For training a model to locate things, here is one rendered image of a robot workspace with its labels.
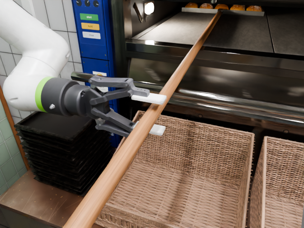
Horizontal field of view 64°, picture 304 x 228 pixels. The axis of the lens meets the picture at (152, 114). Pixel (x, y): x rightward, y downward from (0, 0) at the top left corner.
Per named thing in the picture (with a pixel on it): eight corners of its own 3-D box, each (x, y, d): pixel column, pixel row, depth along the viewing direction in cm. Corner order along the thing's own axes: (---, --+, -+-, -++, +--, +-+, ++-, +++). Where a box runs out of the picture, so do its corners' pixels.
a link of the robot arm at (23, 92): (15, 114, 68) (-17, 94, 58) (35, 77, 73) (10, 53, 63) (56, 123, 64) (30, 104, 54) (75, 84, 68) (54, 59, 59)
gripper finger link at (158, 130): (132, 127, 55) (132, 130, 56) (161, 133, 53) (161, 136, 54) (137, 120, 58) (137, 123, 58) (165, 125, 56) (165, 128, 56)
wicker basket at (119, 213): (139, 150, 136) (137, 108, 122) (244, 177, 119) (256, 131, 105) (91, 224, 98) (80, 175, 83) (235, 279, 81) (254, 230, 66)
